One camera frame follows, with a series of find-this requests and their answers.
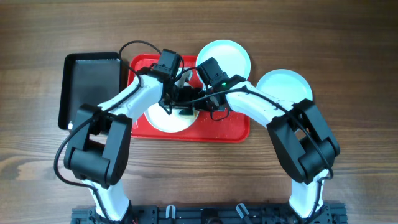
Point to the light blue plate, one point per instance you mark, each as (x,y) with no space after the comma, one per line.
(232,59)
(286,85)

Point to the white plate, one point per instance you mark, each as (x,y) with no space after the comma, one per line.
(172,123)

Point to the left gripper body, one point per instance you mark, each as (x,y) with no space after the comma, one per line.
(184,94)

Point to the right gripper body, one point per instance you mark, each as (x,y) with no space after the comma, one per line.
(203,101)

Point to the black rectangular tray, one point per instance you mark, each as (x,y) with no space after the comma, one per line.
(90,78)

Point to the red plastic tray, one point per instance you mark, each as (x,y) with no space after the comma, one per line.
(233,129)

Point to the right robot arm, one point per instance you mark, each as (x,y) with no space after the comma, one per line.
(305,146)

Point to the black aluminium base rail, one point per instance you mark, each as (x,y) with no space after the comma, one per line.
(329,213)

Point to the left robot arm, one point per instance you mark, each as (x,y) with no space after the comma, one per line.
(95,154)

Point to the light blue plate top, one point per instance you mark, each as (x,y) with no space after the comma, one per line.
(232,59)

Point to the green yellow sponge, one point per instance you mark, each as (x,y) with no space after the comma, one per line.
(186,112)

